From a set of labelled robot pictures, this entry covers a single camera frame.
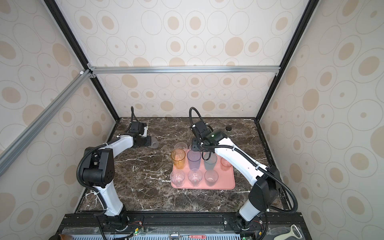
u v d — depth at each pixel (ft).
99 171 1.66
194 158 2.77
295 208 1.29
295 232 2.32
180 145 3.23
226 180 2.76
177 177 2.94
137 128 2.60
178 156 3.01
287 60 2.81
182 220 2.49
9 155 1.68
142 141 2.91
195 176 2.84
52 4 2.20
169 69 2.93
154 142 3.34
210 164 2.73
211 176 2.84
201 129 1.97
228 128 3.30
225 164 3.00
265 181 1.38
